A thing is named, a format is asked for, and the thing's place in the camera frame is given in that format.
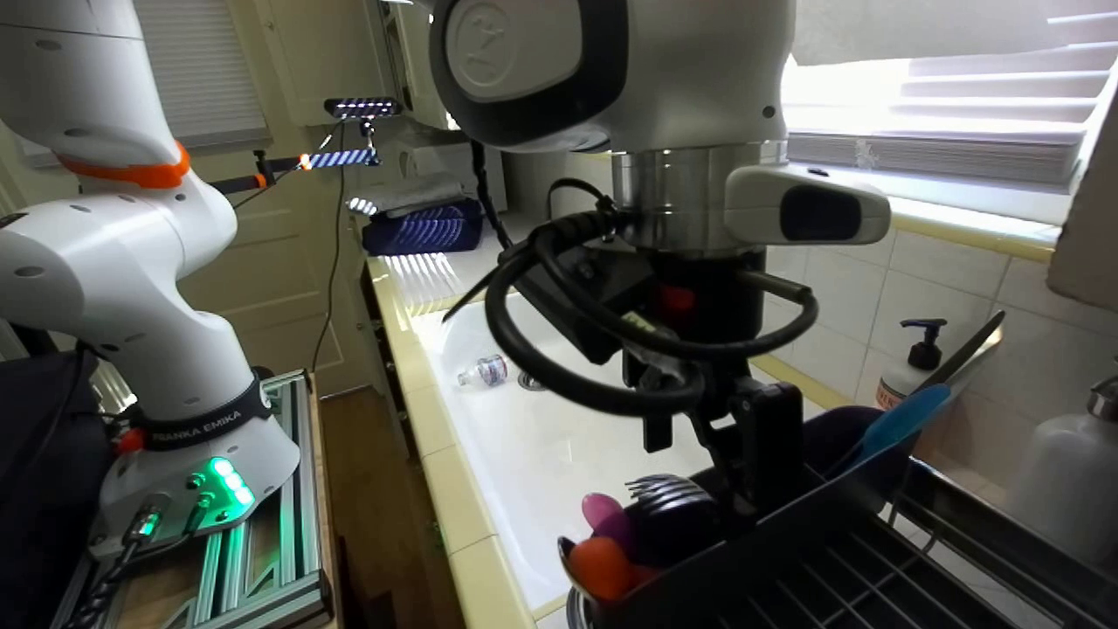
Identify white bottle with metal cap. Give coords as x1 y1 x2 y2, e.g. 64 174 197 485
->
1007 373 1118 573

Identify black bag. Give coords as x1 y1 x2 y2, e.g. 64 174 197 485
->
0 347 116 629

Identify small clear plastic bottle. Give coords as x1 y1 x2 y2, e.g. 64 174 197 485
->
455 353 512 393

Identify silver metal fork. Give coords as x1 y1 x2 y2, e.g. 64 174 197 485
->
624 471 714 502
637 488 716 522

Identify thin black hanging cable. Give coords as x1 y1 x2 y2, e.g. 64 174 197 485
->
309 173 353 378

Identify thick black gripper cable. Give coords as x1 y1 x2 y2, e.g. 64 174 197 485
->
439 173 820 420

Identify white roller shade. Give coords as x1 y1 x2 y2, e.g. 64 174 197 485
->
794 0 1118 71

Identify green plastic bracket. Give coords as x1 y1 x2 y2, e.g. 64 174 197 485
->
185 450 257 537

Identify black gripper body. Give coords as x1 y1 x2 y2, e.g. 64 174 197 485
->
624 247 770 393

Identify beige wall cabinet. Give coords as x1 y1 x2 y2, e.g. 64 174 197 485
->
1043 64 1118 310

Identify soap dispenser with black pump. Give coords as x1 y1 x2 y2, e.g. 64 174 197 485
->
876 318 951 411

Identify white window blinds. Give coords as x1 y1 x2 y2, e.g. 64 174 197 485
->
780 0 1118 196

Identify white sink basin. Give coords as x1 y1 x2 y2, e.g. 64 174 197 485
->
409 302 816 616

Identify purple plastic spoon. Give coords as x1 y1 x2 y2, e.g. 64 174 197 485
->
581 492 639 554

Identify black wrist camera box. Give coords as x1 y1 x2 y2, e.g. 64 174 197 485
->
519 239 657 368

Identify striped led light panel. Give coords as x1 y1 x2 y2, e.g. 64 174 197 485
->
324 93 406 130
304 145 380 174

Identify blue and grey kitchen utensil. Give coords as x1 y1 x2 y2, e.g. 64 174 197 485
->
857 310 1011 465

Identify large metal spoon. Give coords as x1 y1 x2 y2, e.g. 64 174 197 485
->
561 586 605 629

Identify black wire dish rack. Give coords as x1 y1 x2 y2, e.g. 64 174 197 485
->
694 457 1118 629

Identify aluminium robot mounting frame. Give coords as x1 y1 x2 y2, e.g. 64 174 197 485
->
50 368 335 629

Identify dark blue striped cloth roll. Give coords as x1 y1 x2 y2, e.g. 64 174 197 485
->
359 196 484 260

